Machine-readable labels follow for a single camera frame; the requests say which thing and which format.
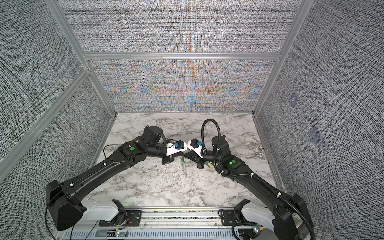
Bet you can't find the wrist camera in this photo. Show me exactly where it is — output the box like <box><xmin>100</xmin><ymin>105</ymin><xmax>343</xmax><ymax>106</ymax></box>
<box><xmin>187</xmin><ymin>139</ymin><xmax>207</xmax><ymax>158</ymax></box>
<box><xmin>166</xmin><ymin>140</ymin><xmax>188</xmax><ymax>156</ymax></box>

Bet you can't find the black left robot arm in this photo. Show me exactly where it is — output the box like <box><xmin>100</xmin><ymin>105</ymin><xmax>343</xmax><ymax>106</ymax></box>
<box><xmin>46</xmin><ymin>126</ymin><xmax>188</xmax><ymax>231</ymax></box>

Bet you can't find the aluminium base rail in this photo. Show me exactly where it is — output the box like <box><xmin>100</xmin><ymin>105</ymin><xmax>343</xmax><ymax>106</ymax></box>
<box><xmin>55</xmin><ymin>206</ymin><xmax>307</xmax><ymax>232</ymax></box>

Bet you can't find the black corrugated cable conduit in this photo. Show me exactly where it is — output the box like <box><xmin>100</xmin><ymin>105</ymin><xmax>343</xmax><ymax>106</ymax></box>
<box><xmin>200</xmin><ymin>118</ymin><xmax>316</xmax><ymax>240</ymax></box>

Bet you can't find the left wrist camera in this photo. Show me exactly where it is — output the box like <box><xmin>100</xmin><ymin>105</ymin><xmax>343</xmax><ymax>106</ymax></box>
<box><xmin>166</xmin><ymin>140</ymin><xmax>188</xmax><ymax>156</ymax></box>

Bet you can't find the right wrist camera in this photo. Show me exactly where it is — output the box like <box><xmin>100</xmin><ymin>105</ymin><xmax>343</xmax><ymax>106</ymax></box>
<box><xmin>187</xmin><ymin>139</ymin><xmax>207</xmax><ymax>158</ymax></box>

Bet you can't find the grey slotted cable duct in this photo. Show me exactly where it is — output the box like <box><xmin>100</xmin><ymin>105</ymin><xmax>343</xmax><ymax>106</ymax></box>
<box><xmin>62</xmin><ymin>229</ymin><xmax>241</xmax><ymax>240</ymax></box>

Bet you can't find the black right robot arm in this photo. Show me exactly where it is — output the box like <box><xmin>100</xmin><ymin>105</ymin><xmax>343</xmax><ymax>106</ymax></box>
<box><xmin>184</xmin><ymin>136</ymin><xmax>316</xmax><ymax>240</ymax></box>

